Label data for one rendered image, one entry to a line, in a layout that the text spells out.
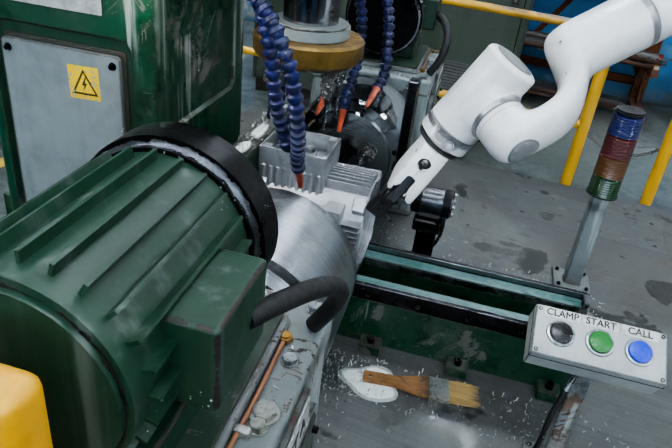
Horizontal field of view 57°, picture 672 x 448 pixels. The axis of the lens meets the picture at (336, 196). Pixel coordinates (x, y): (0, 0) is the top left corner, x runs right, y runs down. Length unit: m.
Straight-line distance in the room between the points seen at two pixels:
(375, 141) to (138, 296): 0.92
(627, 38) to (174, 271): 0.74
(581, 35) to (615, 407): 0.65
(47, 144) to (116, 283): 0.71
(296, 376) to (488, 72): 0.50
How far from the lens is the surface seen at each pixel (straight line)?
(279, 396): 0.58
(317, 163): 1.03
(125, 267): 0.42
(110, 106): 1.00
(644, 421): 1.24
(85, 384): 0.41
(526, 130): 0.86
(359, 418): 1.05
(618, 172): 1.36
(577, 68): 0.92
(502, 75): 0.89
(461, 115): 0.91
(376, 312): 1.14
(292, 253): 0.77
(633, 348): 0.90
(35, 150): 1.12
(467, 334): 1.13
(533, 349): 0.87
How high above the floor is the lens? 1.58
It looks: 28 degrees down
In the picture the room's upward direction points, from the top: 7 degrees clockwise
